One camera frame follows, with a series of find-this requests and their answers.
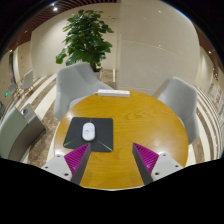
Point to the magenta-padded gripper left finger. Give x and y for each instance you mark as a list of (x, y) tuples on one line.
[(76, 159)]

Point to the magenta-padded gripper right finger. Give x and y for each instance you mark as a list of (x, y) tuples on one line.
[(147, 159)]

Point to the white cartoon-print computer mouse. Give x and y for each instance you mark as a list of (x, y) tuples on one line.
[(88, 131)]

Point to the dark grey mouse pad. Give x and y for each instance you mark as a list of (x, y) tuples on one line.
[(105, 133)]

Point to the light grey shell chair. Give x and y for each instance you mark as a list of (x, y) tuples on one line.
[(180, 100), (71, 86)]

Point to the white power strip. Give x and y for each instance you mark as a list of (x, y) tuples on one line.
[(113, 93)]

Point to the small white chair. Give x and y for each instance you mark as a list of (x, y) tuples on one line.
[(27, 80)]

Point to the green potted plant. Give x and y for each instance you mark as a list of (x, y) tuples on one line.
[(85, 36)]

